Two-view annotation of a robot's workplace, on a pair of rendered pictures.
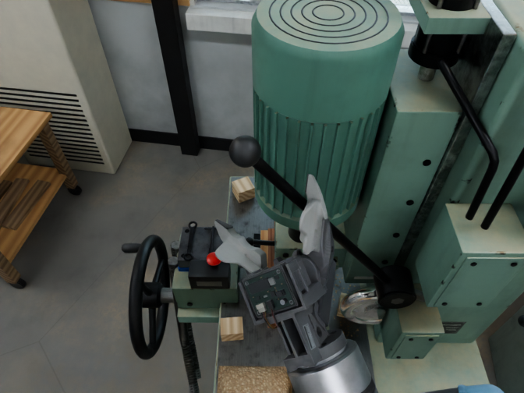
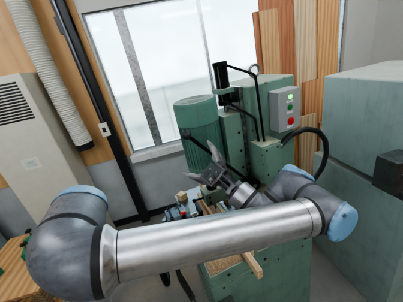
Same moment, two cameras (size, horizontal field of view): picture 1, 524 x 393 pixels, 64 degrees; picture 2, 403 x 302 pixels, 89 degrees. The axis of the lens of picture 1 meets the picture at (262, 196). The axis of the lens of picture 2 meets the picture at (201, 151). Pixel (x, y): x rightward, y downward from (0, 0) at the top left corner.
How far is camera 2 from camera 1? 0.38 m
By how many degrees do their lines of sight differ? 28
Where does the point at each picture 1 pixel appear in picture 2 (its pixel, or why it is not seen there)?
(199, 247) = (174, 213)
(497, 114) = (248, 106)
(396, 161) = (230, 135)
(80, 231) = not seen: hidden behind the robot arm
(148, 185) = not seen: hidden behind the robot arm
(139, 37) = (111, 175)
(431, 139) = (236, 123)
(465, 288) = (270, 163)
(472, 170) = (251, 126)
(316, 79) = (198, 111)
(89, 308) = not seen: outside the picture
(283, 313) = (218, 175)
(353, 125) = (213, 124)
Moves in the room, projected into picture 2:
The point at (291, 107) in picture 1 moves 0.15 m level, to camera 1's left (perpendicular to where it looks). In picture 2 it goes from (194, 124) to (155, 135)
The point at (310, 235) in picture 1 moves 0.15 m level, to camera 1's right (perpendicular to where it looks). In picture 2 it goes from (215, 155) to (252, 142)
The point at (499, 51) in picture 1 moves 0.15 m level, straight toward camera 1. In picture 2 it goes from (240, 91) to (238, 100)
